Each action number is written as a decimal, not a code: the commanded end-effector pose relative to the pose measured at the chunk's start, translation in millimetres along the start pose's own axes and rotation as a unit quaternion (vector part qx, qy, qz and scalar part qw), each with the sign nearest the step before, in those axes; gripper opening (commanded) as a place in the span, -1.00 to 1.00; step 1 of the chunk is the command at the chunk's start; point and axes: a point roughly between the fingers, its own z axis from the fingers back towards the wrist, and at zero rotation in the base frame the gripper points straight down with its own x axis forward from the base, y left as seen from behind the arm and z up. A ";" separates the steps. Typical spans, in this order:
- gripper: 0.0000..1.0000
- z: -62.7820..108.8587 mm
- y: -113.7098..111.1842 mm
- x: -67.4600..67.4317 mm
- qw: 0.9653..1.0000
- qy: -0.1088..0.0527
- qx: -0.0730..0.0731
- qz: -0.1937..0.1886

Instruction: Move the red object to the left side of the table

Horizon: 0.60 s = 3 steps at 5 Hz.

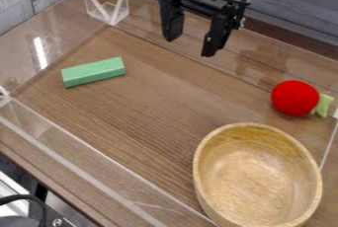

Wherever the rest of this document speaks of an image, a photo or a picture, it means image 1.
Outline black metal frame bracket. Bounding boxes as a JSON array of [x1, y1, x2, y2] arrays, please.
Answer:
[[28, 182, 75, 227]]

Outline green foam block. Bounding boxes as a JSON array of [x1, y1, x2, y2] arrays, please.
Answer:
[[60, 57, 126, 88]]

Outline oval wooden bowl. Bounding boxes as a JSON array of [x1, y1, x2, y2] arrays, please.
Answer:
[[193, 122, 322, 227]]

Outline red plush ball with leaf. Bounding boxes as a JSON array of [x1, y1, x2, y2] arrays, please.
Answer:
[[271, 80, 336, 117]]

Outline clear acrylic tray walls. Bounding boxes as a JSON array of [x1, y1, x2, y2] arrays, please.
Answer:
[[0, 0, 338, 227]]

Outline black cable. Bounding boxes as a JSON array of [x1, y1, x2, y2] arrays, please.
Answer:
[[0, 193, 50, 227]]

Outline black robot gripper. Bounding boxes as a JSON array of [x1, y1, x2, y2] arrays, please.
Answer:
[[159, 0, 251, 57]]

